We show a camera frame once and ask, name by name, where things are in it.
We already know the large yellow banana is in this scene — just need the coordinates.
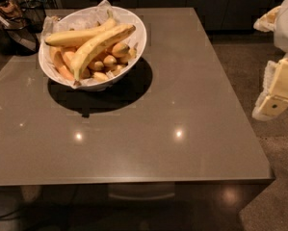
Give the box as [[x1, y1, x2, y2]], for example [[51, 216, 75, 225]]
[[44, 11, 117, 47], [69, 24, 136, 81]]

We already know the large rear yellow banana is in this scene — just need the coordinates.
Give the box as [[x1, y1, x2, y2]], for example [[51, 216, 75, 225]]
[[44, 11, 117, 47]]

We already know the large front yellow banana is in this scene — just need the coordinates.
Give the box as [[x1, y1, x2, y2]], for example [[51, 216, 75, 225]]
[[69, 24, 136, 81]]

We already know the dark chair with clutter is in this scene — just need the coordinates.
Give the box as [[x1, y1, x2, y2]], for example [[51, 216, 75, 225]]
[[0, 0, 57, 56]]

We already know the orange banana at left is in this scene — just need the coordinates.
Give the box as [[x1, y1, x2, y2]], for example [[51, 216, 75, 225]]
[[49, 46, 74, 81]]

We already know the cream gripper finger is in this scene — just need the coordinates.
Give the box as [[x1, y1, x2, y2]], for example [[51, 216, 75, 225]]
[[252, 54, 288, 121], [253, 6, 280, 33]]

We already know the white bowl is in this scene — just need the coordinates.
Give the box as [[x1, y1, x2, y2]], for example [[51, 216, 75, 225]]
[[38, 5, 148, 92]]

